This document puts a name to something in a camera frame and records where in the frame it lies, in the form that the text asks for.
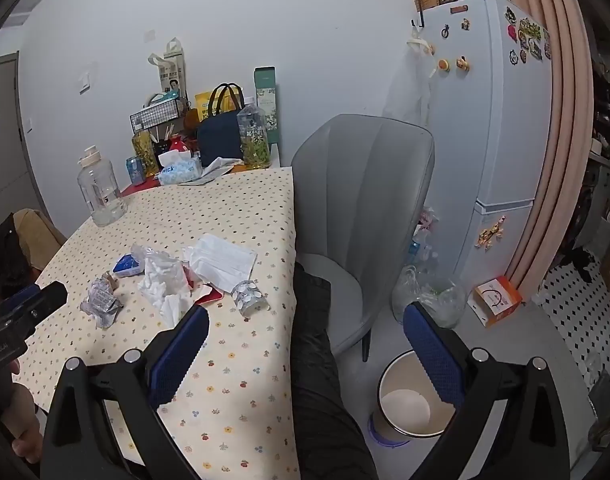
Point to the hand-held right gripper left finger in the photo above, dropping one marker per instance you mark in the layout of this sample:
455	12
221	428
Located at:
182	350

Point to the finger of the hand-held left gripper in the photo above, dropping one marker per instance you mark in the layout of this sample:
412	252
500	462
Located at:
45	297

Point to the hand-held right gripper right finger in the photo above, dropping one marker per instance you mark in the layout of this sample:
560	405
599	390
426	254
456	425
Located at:
435	360

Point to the printed wrapper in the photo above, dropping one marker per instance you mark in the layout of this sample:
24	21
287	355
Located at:
101	302

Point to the white waste bin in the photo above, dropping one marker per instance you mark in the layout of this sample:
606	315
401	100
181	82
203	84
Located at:
405	410

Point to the white tissue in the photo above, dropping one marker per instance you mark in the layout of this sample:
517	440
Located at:
160	275

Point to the crushed clear plastic bottle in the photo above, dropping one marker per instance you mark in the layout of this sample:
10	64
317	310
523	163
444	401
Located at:
250	297

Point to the white paper towel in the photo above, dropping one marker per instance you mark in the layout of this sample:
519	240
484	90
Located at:
220	260

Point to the person's left hand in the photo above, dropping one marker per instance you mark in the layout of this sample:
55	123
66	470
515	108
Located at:
22	420

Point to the clear plastic bag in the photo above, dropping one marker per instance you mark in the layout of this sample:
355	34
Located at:
435	300

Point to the red and white wrapper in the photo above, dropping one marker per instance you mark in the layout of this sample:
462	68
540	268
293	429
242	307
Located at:
207	295

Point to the black jacket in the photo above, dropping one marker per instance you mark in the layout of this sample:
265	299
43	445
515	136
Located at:
0	255

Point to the brown chair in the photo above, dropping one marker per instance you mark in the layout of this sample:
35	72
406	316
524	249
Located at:
35	235

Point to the small folded paper scrap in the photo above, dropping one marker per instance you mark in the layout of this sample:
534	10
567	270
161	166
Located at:
110	280

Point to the orange cardboard box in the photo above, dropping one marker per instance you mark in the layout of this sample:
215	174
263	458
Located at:
495	302

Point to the small blue tissue packet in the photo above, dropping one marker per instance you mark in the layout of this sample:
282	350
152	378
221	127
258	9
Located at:
126	265

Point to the large clear water jug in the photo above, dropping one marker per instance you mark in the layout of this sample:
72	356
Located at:
100	195

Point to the person's dark trouser leg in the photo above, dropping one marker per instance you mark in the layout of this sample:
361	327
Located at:
320	385

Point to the yellow lizard fridge magnet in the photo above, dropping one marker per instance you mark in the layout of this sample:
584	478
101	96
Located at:
491	232

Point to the red cloth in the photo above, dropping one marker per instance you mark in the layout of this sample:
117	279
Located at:
135	187

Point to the pink flower bouquet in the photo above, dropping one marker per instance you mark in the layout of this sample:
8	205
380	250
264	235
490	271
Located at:
428	217

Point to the grey door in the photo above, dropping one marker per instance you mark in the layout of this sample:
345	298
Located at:
5	160

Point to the floral cream tablecloth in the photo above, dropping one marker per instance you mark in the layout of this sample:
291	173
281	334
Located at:
225	210

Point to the white dotted floor mat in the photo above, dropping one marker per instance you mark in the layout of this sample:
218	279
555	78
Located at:
580	310

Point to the blue drink can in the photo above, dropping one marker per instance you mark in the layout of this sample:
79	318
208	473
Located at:
134	170

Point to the blue tissue pack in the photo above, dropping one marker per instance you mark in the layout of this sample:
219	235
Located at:
177	174

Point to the yellow oil bottle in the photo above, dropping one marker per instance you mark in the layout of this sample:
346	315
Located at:
145	152

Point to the white crumpled plastic sheet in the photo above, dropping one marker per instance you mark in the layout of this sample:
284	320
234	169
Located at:
220	166

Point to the grey upholstered chair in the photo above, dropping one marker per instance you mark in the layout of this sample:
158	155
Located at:
360	185

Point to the red pouch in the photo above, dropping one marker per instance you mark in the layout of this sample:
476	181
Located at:
176	145

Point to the navy lunch bag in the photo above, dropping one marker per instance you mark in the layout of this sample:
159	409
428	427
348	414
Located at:
217	137

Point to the clear floral plastic bottle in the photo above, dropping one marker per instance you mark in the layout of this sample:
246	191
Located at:
255	135

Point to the white fridge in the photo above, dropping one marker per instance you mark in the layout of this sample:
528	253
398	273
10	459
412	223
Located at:
485	135

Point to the yellow snack packet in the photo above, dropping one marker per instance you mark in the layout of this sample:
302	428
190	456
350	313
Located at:
205	102

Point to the pink curtain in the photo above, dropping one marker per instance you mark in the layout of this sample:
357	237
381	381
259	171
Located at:
560	135

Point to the white paper bag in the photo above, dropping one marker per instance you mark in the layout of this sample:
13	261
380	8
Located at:
172	72

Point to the cluttered dark shelf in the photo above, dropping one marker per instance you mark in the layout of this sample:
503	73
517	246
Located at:
607	160

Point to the white hanging plastic bag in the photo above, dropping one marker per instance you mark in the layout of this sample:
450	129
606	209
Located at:
410	90

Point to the tall green box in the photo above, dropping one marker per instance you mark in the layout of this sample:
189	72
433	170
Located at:
267	85

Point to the orange round fridge magnet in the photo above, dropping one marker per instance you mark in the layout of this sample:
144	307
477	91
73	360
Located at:
442	64

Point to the yellow duck fridge magnet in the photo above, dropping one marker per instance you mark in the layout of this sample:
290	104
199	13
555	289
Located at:
462	63

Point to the cluster of fridge magnets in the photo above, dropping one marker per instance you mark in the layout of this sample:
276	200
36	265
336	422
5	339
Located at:
530	35

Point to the white wall switch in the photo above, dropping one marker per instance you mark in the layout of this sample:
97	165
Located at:
85	82

